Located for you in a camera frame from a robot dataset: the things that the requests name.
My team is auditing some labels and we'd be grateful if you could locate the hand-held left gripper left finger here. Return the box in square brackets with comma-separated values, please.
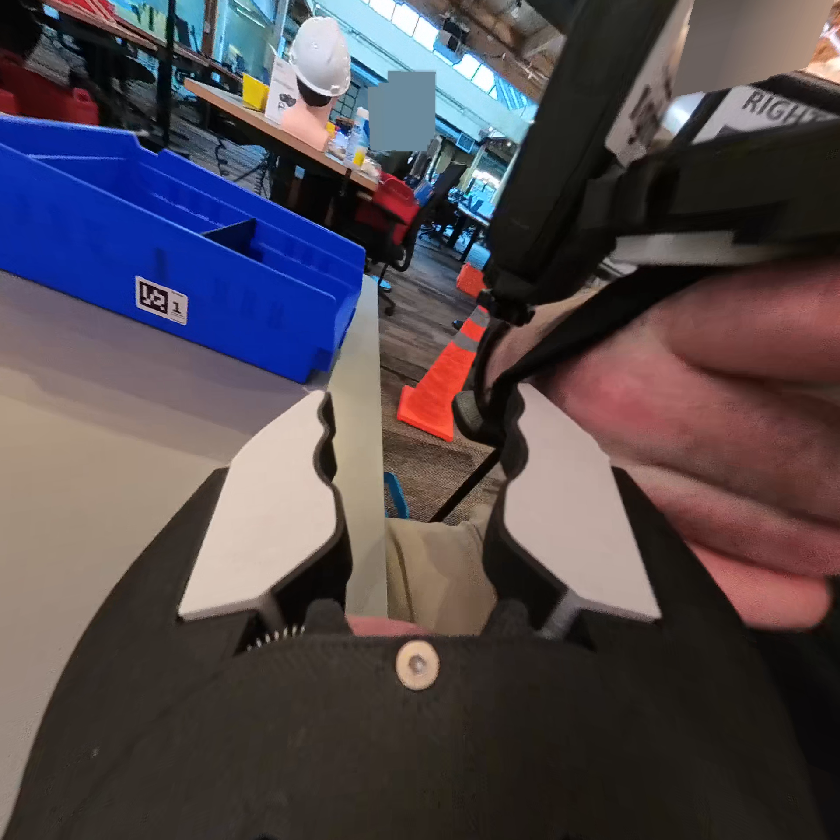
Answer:
[177, 390, 353, 632]

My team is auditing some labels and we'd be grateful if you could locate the person's left hand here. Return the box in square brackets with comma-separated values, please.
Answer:
[346, 614, 435, 639]

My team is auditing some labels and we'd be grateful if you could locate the blue plastic bin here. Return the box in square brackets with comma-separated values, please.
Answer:
[0, 115, 366, 385]

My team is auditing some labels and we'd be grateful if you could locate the plastic bottle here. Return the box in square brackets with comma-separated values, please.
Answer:
[343, 107, 372, 168]

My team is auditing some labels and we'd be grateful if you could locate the pink mannequin head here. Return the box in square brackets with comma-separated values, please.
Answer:
[281, 77, 332, 151]

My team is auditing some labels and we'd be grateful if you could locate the person's right hand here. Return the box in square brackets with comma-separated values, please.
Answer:
[489, 257, 840, 632]

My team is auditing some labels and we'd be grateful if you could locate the white hard hat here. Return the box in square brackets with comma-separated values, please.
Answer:
[289, 16, 353, 98]

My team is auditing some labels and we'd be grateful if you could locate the wooden table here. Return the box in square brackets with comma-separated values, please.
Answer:
[184, 77, 385, 211]

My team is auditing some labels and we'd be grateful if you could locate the red office chair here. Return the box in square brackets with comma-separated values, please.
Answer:
[354, 174, 422, 317]

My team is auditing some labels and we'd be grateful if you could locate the red toolbox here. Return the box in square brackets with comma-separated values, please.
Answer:
[0, 49, 101, 127]

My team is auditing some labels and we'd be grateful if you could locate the white cardboard box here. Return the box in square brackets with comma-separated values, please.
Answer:
[264, 56, 300, 123]

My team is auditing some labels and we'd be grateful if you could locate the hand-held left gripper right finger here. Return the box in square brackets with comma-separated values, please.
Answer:
[483, 384, 662, 639]

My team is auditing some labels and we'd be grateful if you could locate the person's khaki trouser leg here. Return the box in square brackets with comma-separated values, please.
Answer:
[384, 505, 501, 637]

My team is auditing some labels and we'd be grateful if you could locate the black plastic bin divider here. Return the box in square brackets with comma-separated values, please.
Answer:
[200, 218, 258, 265]

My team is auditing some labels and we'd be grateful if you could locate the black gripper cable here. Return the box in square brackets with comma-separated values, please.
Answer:
[430, 289, 532, 524]

